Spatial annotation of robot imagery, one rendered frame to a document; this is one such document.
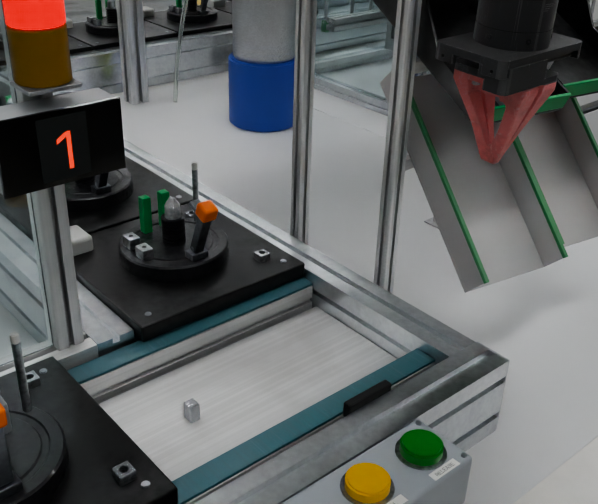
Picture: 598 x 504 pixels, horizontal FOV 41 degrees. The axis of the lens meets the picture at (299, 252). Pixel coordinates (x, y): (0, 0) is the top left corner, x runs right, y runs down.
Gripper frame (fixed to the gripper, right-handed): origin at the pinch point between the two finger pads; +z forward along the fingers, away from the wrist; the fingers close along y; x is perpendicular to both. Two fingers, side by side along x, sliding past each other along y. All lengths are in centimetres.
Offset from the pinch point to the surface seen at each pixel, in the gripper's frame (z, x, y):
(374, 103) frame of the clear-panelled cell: 39, -88, -81
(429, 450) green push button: 26.4, 3.7, 6.7
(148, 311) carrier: 27.6, -32.0, 14.5
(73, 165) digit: 5.9, -28.8, 23.1
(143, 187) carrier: 29, -62, -3
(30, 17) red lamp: -7.6, -29.8, 25.0
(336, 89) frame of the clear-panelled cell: 39, -102, -81
